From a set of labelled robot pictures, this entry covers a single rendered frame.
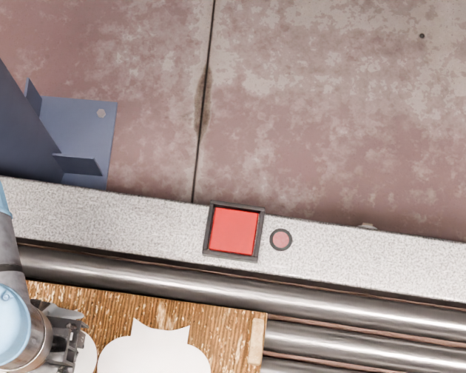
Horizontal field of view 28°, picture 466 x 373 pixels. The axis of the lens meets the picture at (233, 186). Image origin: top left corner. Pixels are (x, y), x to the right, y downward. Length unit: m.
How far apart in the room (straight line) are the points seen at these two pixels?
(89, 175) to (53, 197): 0.96
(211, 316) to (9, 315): 0.40
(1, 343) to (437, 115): 1.62
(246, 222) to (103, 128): 1.08
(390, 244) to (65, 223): 0.45
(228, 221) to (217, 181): 0.98
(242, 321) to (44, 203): 0.32
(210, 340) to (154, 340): 0.07
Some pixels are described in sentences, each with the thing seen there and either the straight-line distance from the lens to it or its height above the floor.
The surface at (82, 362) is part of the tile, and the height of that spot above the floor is 0.94.
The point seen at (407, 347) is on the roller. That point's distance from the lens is 1.26.
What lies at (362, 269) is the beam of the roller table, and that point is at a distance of 1.27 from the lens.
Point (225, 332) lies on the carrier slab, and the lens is 1.23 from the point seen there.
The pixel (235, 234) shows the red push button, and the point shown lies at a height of 0.93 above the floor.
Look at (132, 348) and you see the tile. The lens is 1.23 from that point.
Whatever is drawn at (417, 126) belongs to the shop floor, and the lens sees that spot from 2.32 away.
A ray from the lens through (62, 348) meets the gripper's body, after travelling 1.05.
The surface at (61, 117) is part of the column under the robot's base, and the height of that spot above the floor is 0.01.
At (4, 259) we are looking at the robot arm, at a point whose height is 1.26.
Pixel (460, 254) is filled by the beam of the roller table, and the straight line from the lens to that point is 1.30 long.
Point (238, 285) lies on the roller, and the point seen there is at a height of 0.92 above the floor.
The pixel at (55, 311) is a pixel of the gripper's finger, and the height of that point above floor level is 0.99.
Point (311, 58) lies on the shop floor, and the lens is 2.36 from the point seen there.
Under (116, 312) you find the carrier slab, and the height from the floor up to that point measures 0.94.
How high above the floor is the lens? 2.16
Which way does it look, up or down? 74 degrees down
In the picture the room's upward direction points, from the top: 4 degrees counter-clockwise
